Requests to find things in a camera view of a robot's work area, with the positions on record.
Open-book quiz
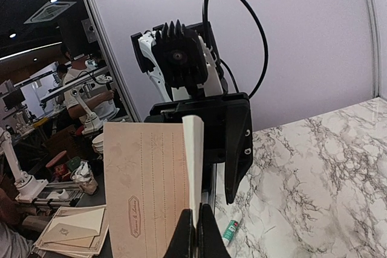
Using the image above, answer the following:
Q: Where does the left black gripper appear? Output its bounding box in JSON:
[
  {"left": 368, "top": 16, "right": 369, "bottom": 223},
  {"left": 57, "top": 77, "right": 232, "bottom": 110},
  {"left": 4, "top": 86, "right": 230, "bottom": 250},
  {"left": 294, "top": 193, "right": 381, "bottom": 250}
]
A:
[{"left": 145, "top": 92, "right": 253, "bottom": 204}]

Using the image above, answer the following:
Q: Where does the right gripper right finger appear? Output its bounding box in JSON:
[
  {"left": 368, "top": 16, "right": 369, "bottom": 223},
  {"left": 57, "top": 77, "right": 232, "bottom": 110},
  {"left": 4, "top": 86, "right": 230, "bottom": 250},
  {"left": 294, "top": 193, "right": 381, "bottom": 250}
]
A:
[{"left": 197, "top": 204, "right": 227, "bottom": 258}]

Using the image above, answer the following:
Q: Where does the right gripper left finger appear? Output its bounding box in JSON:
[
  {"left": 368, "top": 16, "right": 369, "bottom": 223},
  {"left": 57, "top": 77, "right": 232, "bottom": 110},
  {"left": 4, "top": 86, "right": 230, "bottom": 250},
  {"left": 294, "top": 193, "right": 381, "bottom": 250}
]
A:
[{"left": 164, "top": 209, "right": 196, "bottom": 258}]

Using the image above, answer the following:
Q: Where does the cream letter paper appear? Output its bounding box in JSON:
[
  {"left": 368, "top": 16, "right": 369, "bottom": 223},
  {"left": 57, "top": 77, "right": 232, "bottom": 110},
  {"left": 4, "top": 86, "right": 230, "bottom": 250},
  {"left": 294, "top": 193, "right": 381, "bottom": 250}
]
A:
[{"left": 103, "top": 122, "right": 203, "bottom": 257}]

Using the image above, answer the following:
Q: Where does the small white robot arm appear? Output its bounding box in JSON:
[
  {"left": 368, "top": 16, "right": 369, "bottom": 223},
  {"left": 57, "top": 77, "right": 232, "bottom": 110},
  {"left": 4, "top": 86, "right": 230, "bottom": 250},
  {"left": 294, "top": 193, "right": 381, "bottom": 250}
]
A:
[{"left": 1, "top": 128, "right": 48, "bottom": 204}]

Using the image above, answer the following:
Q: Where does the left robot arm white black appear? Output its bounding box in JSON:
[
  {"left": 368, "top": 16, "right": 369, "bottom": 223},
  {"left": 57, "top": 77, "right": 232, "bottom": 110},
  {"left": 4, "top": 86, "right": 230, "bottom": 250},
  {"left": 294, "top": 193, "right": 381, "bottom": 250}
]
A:
[{"left": 131, "top": 21, "right": 253, "bottom": 204}]

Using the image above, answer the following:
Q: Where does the green white glue stick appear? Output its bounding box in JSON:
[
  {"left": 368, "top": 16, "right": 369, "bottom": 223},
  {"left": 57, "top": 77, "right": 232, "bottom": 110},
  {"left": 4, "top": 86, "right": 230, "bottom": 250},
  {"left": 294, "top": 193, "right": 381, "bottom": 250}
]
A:
[{"left": 222, "top": 219, "right": 239, "bottom": 246}]

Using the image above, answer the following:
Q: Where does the stack of cream envelopes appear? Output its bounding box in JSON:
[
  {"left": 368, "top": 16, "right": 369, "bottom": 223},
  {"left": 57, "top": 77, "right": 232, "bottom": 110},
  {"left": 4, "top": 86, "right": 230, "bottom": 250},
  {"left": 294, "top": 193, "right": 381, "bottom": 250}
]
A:
[{"left": 34, "top": 205, "right": 109, "bottom": 256}]

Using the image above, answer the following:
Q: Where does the person in white shirt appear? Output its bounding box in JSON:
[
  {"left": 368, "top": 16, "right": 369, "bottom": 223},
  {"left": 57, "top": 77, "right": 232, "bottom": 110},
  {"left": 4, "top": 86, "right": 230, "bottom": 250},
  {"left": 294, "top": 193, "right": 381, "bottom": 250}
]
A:
[{"left": 60, "top": 43, "right": 119, "bottom": 124}]

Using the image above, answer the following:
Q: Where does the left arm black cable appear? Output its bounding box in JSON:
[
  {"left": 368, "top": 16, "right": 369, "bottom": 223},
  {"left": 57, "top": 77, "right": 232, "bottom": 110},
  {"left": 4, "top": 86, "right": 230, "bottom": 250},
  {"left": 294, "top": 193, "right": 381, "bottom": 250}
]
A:
[{"left": 201, "top": 0, "right": 269, "bottom": 100}]

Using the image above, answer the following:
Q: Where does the right aluminium frame post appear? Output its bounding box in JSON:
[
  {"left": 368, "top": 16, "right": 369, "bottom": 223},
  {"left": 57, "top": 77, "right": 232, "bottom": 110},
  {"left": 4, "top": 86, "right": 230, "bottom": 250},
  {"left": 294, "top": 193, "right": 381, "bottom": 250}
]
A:
[{"left": 365, "top": 0, "right": 381, "bottom": 97}]

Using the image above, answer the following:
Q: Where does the aluminium frame post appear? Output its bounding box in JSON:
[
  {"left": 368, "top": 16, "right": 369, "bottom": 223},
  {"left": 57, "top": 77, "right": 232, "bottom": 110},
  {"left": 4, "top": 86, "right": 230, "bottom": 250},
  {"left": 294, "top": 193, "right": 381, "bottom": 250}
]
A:
[
  {"left": 365, "top": 0, "right": 381, "bottom": 97},
  {"left": 85, "top": 0, "right": 141, "bottom": 121}
]

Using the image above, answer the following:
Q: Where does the left aluminium frame post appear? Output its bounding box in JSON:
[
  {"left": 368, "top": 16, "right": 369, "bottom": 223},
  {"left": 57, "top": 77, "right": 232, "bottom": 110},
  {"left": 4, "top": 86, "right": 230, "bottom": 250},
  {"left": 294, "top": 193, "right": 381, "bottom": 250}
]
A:
[{"left": 85, "top": 0, "right": 141, "bottom": 121}]

